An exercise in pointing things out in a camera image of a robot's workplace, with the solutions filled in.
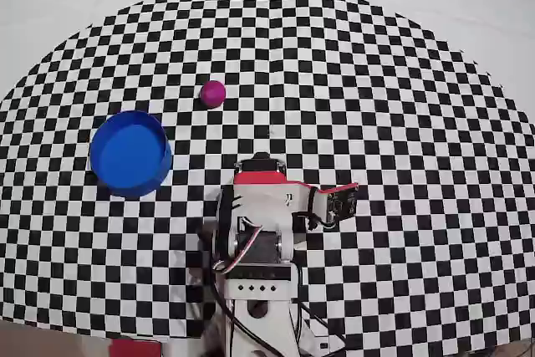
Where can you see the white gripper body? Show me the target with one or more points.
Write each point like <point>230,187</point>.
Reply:
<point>261,165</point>

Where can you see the pink faceted ball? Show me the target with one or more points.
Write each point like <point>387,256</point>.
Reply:
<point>212,93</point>

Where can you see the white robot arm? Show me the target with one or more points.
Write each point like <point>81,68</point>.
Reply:
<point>284,248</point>

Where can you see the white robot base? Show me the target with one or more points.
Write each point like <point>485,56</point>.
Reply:
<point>276,332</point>

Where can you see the blue round box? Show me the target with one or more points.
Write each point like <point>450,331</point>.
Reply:
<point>129,156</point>

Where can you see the checkerboard printed white sheet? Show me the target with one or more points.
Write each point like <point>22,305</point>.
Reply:
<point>376,123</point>

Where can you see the red flat object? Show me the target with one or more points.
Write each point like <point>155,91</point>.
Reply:
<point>136,348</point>

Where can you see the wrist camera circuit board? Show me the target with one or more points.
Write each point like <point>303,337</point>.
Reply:
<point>342,202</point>

